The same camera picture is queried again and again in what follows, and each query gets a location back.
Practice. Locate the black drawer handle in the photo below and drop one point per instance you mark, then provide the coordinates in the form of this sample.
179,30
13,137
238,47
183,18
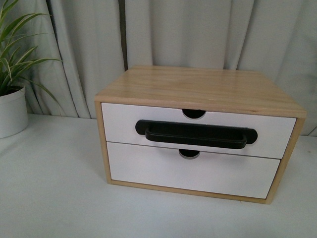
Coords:
196,134

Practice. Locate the white drawer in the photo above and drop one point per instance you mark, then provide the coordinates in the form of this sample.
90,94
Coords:
273,132
209,172

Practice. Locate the grey curtain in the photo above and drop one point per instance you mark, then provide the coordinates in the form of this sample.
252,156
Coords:
92,42

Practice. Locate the white plant pot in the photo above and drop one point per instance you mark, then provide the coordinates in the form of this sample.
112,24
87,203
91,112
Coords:
13,113

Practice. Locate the green spider plant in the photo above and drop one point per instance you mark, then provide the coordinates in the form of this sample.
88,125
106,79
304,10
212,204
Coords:
14,61

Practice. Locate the wooden drawer cabinet frame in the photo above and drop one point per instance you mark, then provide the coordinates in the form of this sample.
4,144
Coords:
196,91

